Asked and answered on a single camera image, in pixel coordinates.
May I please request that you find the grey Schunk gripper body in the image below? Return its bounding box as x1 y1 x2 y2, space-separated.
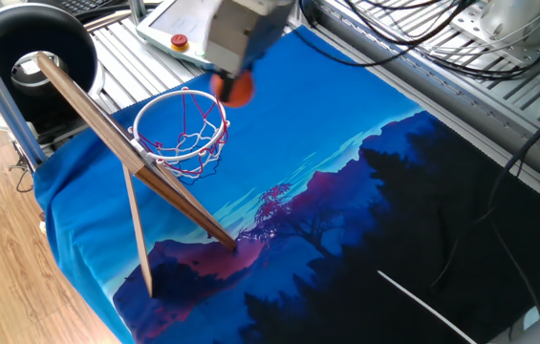
205 0 294 77

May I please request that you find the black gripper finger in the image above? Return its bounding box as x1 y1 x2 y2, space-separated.
218 71 236 104

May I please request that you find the orange mini basketball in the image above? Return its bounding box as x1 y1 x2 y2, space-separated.
209 69 255 109

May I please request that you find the white teach pendant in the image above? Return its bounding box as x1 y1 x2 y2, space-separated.
135 0 226 68

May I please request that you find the white hoop with net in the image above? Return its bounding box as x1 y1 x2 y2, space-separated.
128 87 231 182

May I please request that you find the blue landscape printed cloth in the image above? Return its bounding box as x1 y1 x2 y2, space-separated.
32 26 540 344

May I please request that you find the wooden backboard stand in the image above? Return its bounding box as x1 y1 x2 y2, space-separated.
34 51 238 253

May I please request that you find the black keyboard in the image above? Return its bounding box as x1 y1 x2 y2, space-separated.
56 0 113 15

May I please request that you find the silver robot mounting plate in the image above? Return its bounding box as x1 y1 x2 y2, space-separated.
450 2 540 68

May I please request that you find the aluminium upright post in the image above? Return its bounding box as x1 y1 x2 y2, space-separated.
128 0 149 25

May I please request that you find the wooden frame support leg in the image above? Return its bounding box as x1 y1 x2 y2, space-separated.
121 164 155 298

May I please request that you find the black cable bundle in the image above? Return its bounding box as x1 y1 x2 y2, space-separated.
297 0 540 80

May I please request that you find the thin dangling black wire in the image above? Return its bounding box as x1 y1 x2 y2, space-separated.
9 142 36 195

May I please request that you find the white thin cable tie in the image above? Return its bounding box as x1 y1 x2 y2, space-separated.
377 269 479 344

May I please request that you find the thick black cable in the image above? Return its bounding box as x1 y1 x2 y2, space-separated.
486 75 540 206

